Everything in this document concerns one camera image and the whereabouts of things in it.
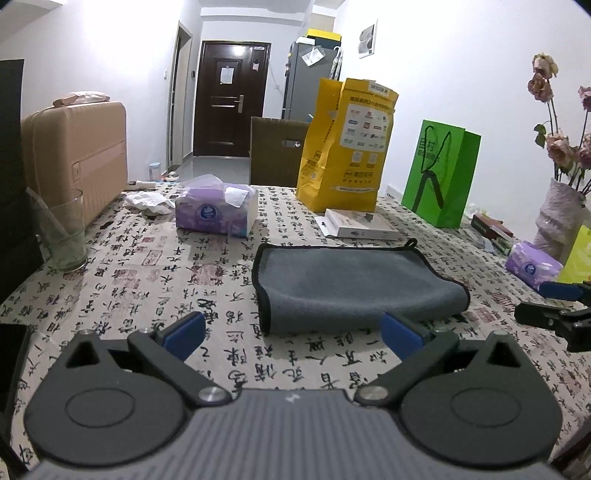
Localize yellow box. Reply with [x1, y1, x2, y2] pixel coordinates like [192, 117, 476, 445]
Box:
[307, 28, 343, 47]

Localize green paper bag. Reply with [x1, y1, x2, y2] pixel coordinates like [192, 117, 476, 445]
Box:
[401, 119, 482, 230]

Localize crumpled white tissue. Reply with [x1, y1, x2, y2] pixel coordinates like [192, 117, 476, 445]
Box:
[122, 190, 179, 217]

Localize white flat box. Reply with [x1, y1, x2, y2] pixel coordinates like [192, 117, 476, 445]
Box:
[318, 208, 410, 242]

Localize purple tissue box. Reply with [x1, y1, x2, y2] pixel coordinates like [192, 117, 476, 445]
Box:
[174, 174, 259, 238]

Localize dark brown door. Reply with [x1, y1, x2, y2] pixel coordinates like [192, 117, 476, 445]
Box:
[193, 40, 271, 158]

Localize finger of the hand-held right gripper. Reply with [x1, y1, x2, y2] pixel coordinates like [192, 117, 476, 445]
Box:
[514, 300, 591, 353]
[538, 279, 591, 306]

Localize yellow paper bag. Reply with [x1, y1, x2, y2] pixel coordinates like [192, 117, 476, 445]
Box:
[295, 78, 399, 213]

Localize yellow-green bag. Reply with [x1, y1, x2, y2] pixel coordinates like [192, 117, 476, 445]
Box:
[556, 224, 591, 285]

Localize white textured vase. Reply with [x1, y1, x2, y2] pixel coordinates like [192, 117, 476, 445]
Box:
[533, 178, 587, 262]

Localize brown cardboard box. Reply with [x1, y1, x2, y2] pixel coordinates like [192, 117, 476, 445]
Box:
[249, 116, 313, 188]

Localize beige suitcase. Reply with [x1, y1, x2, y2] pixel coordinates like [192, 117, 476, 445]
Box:
[21, 100, 129, 217]

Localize black panel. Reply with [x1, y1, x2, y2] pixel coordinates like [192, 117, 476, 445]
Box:
[0, 58, 45, 303]

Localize small purple tissue pack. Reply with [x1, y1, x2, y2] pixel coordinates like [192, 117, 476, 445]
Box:
[505, 241, 565, 291]

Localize dark red box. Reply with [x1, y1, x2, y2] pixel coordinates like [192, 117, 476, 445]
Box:
[471, 212, 514, 240]

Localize wall picture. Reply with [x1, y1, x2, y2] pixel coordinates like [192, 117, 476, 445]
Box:
[358, 19, 379, 60]

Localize green and white box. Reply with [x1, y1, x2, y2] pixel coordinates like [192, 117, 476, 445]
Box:
[490, 233, 516, 257]

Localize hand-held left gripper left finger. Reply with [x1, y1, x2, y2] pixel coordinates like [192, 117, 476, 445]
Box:
[59, 311, 232, 409]

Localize grey refrigerator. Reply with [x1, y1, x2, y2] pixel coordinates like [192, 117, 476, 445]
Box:
[283, 41, 343, 122]

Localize grey towel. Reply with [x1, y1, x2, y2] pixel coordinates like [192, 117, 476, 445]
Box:
[252, 237, 472, 337]

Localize black object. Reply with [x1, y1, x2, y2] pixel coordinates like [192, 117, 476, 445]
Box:
[0, 323, 34, 418]

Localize pink packet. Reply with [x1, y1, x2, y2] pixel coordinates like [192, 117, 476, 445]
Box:
[52, 90, 112, 107]

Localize clear drinking glass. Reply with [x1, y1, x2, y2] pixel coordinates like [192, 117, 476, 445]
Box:
[26, 187, 88, 273]

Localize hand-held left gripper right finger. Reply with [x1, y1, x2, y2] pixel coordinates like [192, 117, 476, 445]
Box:
[355, 312, 533, 409]

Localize dried pink flowers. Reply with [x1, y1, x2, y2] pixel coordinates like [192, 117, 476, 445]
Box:
[527, 52, 591, 197]

